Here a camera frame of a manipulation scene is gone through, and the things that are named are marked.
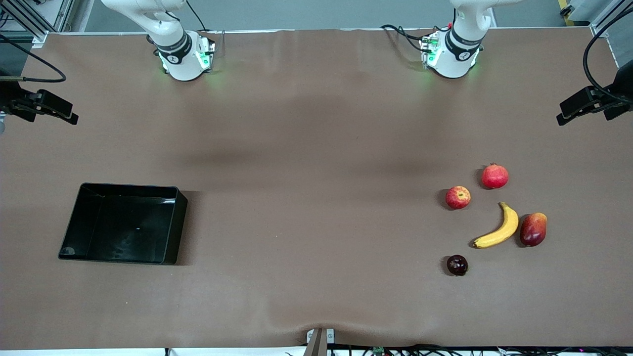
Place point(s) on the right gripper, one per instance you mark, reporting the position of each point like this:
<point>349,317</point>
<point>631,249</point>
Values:
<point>9,98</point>

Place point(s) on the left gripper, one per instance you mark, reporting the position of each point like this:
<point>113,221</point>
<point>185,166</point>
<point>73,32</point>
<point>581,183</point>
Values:
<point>621,87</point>

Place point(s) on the yellow banana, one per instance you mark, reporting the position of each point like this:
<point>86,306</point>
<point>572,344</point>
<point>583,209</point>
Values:
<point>509,225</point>

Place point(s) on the black plastic box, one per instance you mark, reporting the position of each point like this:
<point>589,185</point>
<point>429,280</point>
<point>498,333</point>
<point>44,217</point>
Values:
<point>123,227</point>

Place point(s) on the red apple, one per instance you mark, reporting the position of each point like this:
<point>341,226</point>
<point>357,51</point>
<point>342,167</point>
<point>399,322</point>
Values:
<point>458,198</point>

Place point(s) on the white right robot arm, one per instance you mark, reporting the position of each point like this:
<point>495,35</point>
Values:
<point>180,64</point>

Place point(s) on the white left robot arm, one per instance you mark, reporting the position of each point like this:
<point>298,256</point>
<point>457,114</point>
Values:
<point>452,64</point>

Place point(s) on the red pomegranate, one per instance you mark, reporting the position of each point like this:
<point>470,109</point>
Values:
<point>494,177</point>

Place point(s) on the red mango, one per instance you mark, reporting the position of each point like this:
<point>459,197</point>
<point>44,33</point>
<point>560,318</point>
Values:
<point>533,230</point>

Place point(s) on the dark purple round fruit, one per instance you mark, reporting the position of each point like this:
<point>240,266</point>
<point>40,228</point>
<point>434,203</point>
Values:
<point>457,265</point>

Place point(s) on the brown table cover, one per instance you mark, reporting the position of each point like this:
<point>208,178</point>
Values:
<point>148,296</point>

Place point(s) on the aluminium frame profile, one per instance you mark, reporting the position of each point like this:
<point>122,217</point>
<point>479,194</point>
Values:
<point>27,22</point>
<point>606,12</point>

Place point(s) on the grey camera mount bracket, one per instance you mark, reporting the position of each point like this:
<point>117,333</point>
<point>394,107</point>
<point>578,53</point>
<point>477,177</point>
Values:
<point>316,346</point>

